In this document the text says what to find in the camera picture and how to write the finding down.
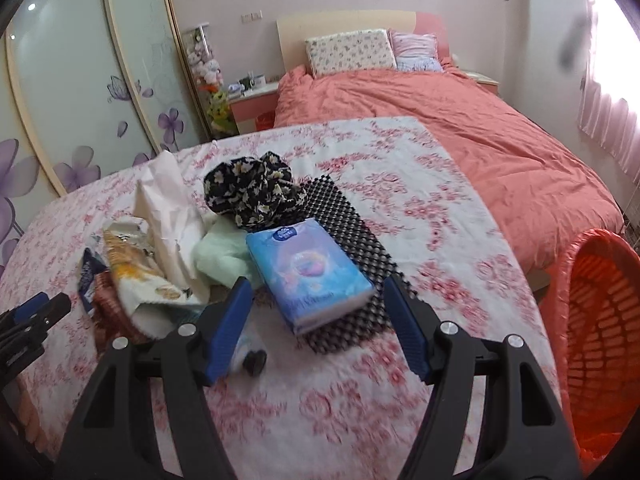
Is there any cream paper bag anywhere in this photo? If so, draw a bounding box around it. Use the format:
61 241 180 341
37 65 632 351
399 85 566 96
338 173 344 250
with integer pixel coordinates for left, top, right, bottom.
134 150 216 306

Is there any flower print sliding wardrobe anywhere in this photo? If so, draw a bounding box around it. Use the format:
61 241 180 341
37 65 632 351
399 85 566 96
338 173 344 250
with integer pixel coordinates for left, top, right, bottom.
0 0 211 281

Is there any brown patterned packet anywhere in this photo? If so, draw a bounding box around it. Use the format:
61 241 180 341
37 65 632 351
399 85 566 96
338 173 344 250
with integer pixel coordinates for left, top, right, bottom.
92 270 151 346

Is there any pink curtain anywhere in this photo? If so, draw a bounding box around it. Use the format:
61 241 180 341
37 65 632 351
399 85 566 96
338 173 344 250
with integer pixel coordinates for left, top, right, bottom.
575 0 640 186

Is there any black mesh mat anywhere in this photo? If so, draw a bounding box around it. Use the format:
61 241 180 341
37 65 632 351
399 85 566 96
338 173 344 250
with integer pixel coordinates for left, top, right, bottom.
290 176 418 356

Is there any yellow green plush toy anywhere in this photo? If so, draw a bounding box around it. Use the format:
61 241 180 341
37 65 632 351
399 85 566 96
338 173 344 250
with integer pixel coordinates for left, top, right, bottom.
207 91 235 133

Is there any plush toy display stand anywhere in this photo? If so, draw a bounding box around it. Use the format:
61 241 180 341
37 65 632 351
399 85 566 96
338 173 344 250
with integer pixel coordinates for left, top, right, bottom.
182 25 225 91

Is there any pink floral table cover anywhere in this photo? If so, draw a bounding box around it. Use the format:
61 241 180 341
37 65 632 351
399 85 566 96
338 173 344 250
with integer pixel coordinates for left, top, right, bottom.
0 116 563 480

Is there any pink and white nightstand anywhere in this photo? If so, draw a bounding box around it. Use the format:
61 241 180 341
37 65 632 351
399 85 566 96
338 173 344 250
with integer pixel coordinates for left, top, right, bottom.
227 82 281 136
460 67 501 96

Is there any orange plastic basket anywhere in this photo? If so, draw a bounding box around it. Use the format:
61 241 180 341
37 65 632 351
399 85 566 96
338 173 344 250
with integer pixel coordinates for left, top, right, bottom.
545 227 640 466

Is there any bed with coral duvet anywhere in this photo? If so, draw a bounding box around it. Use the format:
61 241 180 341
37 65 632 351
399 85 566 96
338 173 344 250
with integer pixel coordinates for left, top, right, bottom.
274 62 626 281

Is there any light green cloth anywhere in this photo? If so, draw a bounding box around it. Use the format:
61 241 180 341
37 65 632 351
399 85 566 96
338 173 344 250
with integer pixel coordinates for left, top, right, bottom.
192 220 261 291

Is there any white floral pillow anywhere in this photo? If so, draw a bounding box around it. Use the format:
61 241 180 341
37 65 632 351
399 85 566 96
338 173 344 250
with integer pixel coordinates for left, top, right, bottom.
305 28 398 78

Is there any dark blue wrapper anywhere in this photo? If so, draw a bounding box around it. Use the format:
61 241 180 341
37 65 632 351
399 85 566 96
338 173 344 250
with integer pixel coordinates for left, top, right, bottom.
77 247 108 316

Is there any black floral cloth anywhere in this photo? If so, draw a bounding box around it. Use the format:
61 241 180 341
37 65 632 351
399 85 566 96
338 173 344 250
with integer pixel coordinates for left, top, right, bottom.
202 150 313 233

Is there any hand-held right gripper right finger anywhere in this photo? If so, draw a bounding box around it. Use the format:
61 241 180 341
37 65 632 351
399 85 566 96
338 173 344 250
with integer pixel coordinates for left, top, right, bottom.
382 272 583 480

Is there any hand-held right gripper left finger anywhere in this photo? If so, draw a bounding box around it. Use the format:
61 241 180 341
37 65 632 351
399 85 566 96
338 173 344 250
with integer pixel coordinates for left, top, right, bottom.
55 276 256 480

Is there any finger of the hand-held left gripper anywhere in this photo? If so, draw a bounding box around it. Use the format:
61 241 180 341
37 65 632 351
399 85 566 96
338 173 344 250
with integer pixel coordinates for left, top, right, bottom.
0 292 72 376

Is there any cream and pink headboard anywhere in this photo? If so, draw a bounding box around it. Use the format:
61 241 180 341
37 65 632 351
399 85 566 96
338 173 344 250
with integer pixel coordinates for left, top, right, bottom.
276 10 453 73

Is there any pink striped pillow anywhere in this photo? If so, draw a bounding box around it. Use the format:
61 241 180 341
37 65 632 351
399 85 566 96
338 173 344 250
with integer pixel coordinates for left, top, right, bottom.
389 29 446 72

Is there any blue tissue pack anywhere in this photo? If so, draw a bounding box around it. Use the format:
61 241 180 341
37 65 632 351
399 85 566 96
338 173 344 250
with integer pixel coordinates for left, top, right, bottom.
245 217 377 337

